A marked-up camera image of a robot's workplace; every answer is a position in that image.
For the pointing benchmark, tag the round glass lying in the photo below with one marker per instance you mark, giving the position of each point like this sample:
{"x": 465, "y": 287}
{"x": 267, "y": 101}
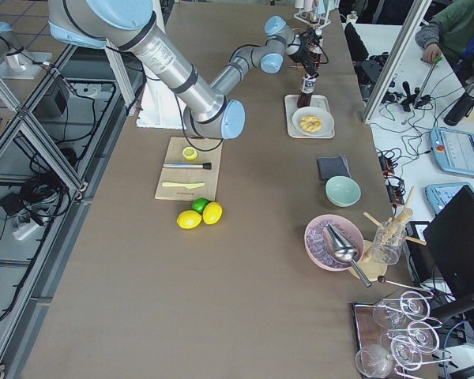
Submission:
{"x": 374, "y": 361}

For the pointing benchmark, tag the halved lemon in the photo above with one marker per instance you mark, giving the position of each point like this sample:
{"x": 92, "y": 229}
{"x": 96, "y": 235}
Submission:
{"x": 189, "y": 153}

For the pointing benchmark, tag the white round plate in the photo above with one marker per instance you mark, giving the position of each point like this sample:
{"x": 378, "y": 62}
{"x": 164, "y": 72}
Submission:
{"x": 328, "y": 122}

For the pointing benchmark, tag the cream rectangular tray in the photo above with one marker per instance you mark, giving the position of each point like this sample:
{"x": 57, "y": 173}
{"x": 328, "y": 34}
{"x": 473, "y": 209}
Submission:
{"x": 290, "y": 107}

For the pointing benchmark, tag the clear glass jar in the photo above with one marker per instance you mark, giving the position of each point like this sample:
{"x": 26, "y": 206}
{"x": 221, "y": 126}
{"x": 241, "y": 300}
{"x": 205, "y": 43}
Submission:
{"x": 388, "y": 241}

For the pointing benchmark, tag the grey folded cloth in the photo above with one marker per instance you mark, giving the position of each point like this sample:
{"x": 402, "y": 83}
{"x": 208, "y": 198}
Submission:
{"x": 332, "y": 166}

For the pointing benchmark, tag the wine glass upper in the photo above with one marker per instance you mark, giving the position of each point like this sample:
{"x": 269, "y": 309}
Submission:
{"x": 398, "y": 312}

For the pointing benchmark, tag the person in green jacket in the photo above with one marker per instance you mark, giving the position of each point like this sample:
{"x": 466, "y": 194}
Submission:
{"x": 450, "y": 33}

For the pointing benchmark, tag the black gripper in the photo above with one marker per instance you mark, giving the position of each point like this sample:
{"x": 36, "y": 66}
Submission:
{"x": 299, "y": 51}

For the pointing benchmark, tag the yellow lemon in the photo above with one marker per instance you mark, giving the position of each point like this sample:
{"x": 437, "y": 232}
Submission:
{"x": 212, "y": 213}
{"x": 189, "y": 219}

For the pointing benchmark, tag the white wire rack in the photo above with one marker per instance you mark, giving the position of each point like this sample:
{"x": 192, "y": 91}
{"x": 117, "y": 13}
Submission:
{"x": 314, "y": 13}

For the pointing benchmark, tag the tea bottle with label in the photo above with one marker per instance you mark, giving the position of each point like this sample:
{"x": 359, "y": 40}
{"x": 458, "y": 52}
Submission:
{"x": 306, "y": 90}

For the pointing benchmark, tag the steel ice scoop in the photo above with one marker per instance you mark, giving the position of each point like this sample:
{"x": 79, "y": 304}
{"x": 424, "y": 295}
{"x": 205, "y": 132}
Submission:
{"x": 344, "y": 251}

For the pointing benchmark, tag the wine glass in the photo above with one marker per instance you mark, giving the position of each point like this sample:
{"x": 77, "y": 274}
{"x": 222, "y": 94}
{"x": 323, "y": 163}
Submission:
{"x": 398, "y": 312}
{"x": 409, "y": 357}
{"x": 419, "y": 333}

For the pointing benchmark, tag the aluminium frame post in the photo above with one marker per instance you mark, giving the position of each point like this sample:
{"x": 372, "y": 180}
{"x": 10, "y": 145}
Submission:
{"x": 405, "y": 37}

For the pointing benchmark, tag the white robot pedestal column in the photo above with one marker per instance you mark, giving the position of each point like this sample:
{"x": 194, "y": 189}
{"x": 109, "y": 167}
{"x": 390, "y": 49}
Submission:
{"x": 160, "y": 109}

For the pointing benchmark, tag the dark glass tray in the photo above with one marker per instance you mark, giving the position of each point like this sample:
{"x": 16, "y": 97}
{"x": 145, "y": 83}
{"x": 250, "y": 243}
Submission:
{"x": 367, "y": 331}

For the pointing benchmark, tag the braided ring bread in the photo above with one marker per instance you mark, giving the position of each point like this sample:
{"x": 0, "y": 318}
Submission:
{"x": 310, "y": 123}

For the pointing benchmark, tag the mint green bowl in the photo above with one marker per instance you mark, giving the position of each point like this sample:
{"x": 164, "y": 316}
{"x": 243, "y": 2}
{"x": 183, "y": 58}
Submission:
{"x": 342, "y": 191}

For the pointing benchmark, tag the wine glass middle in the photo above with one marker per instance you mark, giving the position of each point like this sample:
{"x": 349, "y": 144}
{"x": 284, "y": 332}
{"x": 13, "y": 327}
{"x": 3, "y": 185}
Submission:
{"x": 419, "y": 333}

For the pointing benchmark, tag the black monitor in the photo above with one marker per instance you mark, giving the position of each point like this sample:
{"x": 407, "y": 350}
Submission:
{"x": 450, "y": 240}

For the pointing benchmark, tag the wine glass lower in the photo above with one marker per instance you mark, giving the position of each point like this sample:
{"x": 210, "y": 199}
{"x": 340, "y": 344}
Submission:
{"x": 409, "y": 357}

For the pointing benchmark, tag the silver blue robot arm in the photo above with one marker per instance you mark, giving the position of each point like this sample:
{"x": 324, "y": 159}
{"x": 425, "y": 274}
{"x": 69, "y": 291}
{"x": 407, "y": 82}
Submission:
{"x": 131, "y": 26}

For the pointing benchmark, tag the steel muddler black tip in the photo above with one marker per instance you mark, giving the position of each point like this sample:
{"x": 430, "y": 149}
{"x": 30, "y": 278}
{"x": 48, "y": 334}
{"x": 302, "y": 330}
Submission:
{"x": 203, "y": 166}

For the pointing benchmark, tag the wooden cup stand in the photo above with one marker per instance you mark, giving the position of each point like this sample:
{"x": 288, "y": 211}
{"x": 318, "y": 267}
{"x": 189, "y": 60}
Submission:
{"x": 403, "y": 218}

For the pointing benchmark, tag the yellow lemon right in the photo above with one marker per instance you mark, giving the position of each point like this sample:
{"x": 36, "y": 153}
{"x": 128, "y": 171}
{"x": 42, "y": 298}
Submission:
{"x": 212, "y": 213}

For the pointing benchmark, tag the black thermos bottle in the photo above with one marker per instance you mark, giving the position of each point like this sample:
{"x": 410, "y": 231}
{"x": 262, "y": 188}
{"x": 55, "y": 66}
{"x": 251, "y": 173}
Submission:
{"x": 462, "y": 107}

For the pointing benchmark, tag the copper wire bottle rack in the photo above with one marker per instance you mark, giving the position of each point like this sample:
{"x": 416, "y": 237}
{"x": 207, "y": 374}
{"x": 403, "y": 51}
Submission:
{"x": 324, "y": 57}

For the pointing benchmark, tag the pink bowl with ice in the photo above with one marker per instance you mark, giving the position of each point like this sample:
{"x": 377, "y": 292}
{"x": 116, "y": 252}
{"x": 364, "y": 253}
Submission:
{"x": 319, "y": 245}

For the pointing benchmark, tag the green lime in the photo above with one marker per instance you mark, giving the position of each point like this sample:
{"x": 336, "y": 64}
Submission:
{"x": 199, "y": 204}

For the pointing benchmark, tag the yellow plastic knife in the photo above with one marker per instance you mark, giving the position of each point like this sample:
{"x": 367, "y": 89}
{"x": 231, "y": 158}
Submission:
{"x": 186, "y": 185}

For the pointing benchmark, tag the yellow lemon left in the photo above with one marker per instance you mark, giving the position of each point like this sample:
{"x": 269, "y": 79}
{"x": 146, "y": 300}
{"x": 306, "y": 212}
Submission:
{"x": 189, "y": 219}

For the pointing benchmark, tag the long reach grabber tool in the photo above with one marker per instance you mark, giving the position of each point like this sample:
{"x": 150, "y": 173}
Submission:
{"x": 419, "y": 102}

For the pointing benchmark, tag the wooden cutting board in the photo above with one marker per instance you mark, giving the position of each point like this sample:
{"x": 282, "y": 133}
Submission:
{"x": 208, "y": 151}

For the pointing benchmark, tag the blue teach pendant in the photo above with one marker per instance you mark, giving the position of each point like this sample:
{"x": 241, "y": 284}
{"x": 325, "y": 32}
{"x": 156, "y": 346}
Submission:
{"x": 439, "y": 195}
{"x": 453, "y": 150}

